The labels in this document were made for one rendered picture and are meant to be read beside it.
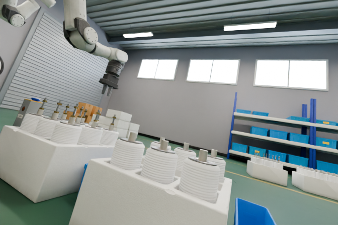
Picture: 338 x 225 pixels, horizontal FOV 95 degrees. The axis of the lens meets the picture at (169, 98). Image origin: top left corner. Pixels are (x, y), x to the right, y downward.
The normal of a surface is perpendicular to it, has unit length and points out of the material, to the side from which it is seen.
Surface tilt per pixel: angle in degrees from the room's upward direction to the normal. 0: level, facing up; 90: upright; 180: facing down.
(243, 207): 88
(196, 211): 90
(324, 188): 90
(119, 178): 90
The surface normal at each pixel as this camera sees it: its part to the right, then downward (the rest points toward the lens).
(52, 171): 0.90, 0.11
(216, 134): -0.37, -0.29
